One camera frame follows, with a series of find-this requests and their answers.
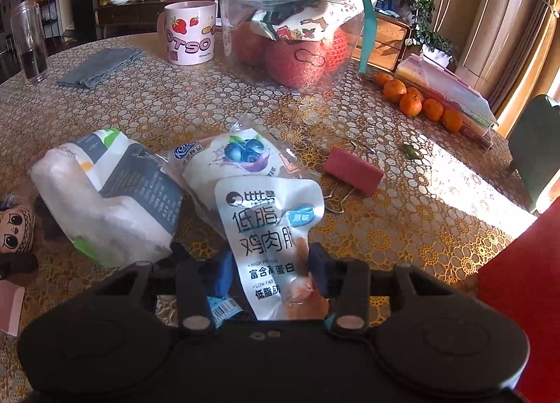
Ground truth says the plush doll with big eyes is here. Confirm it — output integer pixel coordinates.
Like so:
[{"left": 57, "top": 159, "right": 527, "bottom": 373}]
[{"left": 0, "top": 204, "right": 36, "bottom": 254}]

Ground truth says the apple in red foam net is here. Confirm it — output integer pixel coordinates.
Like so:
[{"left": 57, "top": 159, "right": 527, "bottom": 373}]
[
  {"left": 265, "top": 37, "right": 327, "bottom": 89},
  {"left": 232, "top": 22, "right": 270, "bottom": 67},
  {"left": 326, "top": 29, "right": 351, "bottom": 75}
]

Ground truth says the clear glass tumbler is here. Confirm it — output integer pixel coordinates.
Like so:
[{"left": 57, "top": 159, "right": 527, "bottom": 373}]
[{"left": 9, "top": 0, "right": 49, "bottom": 84}]

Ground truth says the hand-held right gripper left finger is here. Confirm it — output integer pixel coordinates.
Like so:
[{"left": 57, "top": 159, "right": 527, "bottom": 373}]
[{"left": 94, "top": 242, "right": 237, "bottom": 340}]

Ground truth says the wooden drawer cabinet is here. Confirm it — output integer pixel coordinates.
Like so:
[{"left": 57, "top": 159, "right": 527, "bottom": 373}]
[{"left": 350, "top": 13, "right": 412, "bottom": 73}]

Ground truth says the pink strawberry print mug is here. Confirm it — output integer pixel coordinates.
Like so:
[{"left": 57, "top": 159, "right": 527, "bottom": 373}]
[{"left": 156, "top": 0, "right": 218, "bottom": 67}]

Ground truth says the row of mandarins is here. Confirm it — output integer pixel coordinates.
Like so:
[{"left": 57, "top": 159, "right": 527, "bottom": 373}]
[{"left": 373, "top": 72, "right": 463, "bottom": 133}]

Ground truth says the dark wooden sideboard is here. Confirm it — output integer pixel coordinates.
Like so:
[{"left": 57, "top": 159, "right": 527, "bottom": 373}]
[{"left": 94, "top": 0, "right": 222, "bottom": 38}]

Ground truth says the potted tree in white pot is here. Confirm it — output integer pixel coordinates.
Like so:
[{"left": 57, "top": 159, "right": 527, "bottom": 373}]
[{"left": 385, "top": 0, "right": 456, "bottom": 69}]

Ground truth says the red storage box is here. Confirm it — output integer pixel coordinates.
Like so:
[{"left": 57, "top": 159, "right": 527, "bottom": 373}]
[{"left": 477, "top": 206, "right": 560, "bottom": 403}]

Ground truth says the blueberry print snack packet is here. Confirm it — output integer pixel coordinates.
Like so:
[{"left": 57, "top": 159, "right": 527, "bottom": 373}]
[{"left": 160, "top": 120, "right": 307, "bottom": 213}]

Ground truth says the tied window curtain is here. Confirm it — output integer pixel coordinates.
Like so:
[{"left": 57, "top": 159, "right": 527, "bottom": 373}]
[{"left": 455, "top": 0, "right": 560, "bottom": 132}]

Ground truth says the white animal print cloth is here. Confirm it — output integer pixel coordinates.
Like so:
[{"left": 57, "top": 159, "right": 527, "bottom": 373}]
[{"left": 251, "top": 0, "right": 366, "bottom": 45}]

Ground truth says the teal strap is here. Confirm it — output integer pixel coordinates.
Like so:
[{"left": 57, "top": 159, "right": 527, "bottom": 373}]
[{"left": 352, "top": 0, "right": 378, "bottom": 75}]

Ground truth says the white chicken sausage packet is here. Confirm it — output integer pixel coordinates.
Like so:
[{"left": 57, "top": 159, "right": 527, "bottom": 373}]
[{"left": 214, "top": 175, "right": 330, "bottom": 321}]

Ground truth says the blue barcode packet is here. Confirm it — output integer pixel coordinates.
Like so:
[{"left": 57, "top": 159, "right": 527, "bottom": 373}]
[{"left": 205, "top": 293, "right": 243, "bottom": 328}]

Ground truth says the white grey tissue pack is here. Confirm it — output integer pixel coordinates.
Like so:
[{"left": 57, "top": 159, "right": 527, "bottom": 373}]
[{"left": 28, "top": 128, "right": 184, "bottom": 268}]

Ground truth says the pink packet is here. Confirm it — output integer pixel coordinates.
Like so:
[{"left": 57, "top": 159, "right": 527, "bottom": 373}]
[{"left": 0, "top": 280, "right": 26, "bottom": 336}]

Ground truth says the grey folded cloth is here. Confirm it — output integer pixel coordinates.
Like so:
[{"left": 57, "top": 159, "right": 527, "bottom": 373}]
[{"left": 56, "top": 48, "right": 143, "bottom": 89}]

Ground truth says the stack of plastic folders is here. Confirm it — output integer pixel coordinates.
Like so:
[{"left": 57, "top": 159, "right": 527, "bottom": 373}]
[{"left": 395, "top": 53, "right": 499, "bottom": 150}]

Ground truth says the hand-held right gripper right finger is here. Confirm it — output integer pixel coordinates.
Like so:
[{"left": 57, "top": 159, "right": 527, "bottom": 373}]
[{"left": 307, "top": 242, "right": 442, "bottom": 339}]

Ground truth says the red binder clip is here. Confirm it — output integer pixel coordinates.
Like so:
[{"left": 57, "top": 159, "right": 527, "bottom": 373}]
[{"left": 323, "top": 140, "right": 386, "bottom": 213}]

